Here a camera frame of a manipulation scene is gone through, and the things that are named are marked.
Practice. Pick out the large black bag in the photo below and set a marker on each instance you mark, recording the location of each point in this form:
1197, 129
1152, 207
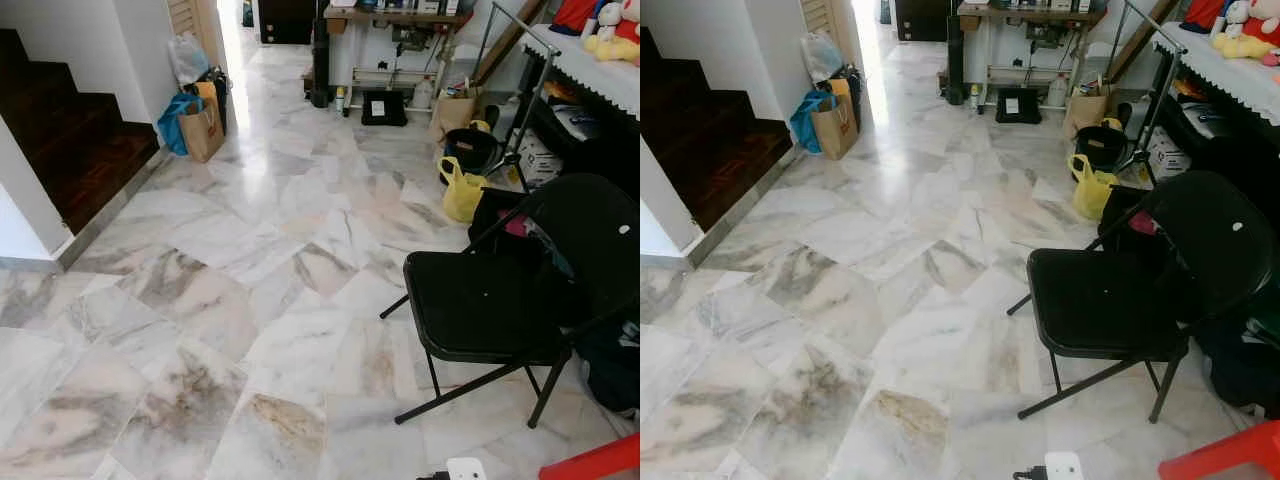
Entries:
612, 365
1245, 365

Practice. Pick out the white plush toy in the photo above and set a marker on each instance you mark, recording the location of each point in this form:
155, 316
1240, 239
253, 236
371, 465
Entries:
610, 15
1238, 14

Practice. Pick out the plain brown paper bag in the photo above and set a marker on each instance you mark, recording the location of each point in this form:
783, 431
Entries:
455, 113
1086, 112

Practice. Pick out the black bucket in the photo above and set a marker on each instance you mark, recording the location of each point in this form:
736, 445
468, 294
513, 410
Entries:
1100, 146
470, 148

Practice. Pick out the white cardboard box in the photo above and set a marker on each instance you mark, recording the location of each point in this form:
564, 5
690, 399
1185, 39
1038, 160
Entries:
540, 160
1168, 155

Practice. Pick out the white lace tablecloth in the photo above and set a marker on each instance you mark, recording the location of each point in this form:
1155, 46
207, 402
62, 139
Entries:
595, 78
1230, 75

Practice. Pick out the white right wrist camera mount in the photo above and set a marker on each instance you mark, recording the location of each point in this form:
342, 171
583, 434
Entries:
1064, 467
466, 470

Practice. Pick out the white plastic bottle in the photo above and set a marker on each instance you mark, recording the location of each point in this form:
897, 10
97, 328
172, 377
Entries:
1057, 92
423, 95

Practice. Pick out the yellow plastic bag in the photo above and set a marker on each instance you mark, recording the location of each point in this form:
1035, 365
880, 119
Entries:
1092, 195
462, 197

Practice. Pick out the sewing machine table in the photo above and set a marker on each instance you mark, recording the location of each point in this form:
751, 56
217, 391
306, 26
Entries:
395, 40
1030, 38

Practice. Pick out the black bag with pink item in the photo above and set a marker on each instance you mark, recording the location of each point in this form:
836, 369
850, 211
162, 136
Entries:
495, 215
1125, 212

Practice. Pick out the white plastic bag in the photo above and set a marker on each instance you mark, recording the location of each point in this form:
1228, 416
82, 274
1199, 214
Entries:
820, 57
187, 60

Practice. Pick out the red plastic stool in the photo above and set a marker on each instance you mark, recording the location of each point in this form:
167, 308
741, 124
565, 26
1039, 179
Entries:
600, 462
1225, 455

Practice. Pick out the blue shopping bag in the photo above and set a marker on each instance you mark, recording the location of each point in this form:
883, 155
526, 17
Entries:
172, 122
803, 120

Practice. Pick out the brown paper bag red print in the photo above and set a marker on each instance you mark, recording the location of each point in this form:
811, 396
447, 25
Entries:
835, 130
202, 132

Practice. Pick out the black folding chair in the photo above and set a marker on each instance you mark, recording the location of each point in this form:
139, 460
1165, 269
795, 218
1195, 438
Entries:
480, 300
1095, 298

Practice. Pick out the metal tripod stand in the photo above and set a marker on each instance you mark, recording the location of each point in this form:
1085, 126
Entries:
527, 110
1158, 100

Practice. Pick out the dark wooden staircase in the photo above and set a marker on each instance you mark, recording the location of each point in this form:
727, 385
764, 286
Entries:
70, 145
700, 140

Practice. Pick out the black sewing pedal box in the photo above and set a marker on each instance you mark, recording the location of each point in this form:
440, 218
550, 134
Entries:
1018, 107
384, 109

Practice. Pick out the tall black speaker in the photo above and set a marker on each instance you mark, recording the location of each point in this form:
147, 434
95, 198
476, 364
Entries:
955, 60
320, 60

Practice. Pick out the yellow plush toy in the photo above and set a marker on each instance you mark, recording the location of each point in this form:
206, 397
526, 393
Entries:
610, 48
1240, 46

